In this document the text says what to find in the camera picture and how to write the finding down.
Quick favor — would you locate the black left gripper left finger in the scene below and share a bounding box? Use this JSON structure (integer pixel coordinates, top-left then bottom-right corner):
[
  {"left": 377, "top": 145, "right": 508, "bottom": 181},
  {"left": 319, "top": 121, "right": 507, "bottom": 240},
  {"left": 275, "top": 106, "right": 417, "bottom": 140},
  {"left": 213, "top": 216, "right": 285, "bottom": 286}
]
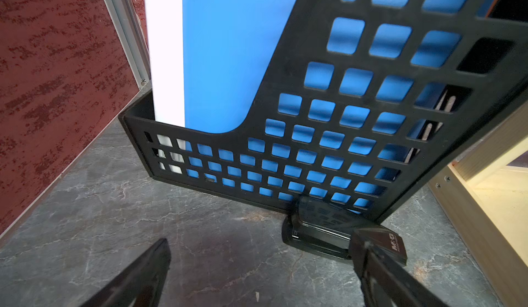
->
[{"left": 82, "top": 238, "right": 171, "bottom": 306}]

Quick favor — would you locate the left aluminium corner post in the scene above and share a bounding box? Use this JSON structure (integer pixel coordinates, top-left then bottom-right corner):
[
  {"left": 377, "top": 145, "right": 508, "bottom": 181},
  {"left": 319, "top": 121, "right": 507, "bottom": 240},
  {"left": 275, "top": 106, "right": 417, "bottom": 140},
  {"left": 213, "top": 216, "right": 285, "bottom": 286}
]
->
[{"left": 104, "top": 0, "right": 151, "bottom": 90}]

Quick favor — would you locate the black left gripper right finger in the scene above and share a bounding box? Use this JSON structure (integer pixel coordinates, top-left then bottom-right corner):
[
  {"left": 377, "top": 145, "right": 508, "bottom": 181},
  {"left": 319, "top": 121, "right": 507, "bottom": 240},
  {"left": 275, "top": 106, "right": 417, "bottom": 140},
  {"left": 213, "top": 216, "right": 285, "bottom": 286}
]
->
[{"left": 349, "top": 229, "right": 446, "bottom": 306}]

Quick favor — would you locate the black mesh file holder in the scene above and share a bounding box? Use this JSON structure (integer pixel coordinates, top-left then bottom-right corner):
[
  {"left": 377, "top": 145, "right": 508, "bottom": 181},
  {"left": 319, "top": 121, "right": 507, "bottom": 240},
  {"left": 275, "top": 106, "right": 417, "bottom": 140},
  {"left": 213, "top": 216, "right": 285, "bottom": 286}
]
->
[{"left": 120, "top": 0, "right": 527, "bottom": 223}]

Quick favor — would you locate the black stapler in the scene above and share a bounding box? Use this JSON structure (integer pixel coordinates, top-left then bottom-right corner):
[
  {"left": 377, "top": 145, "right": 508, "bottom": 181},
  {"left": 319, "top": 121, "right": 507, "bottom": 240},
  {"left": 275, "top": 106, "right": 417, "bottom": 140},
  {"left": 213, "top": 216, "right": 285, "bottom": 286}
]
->
[{"left": 281, "top": 195, "right": 397, "bottom": 262}]

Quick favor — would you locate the blue folder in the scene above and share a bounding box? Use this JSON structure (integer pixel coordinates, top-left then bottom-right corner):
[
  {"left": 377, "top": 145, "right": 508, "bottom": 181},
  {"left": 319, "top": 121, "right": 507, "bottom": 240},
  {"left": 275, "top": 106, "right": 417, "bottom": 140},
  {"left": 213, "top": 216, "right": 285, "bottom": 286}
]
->
[{"left": 142, "top": 0, "right": 508, "bottom": 213}]

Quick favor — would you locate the wooden jewelry display stand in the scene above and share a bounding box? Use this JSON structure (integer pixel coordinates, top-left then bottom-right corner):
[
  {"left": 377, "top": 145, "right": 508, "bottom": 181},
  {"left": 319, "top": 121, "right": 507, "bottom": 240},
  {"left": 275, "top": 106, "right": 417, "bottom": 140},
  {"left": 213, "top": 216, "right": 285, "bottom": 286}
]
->
[{"left": 428, "top": 104, "right": 527, "bottom": 306}]

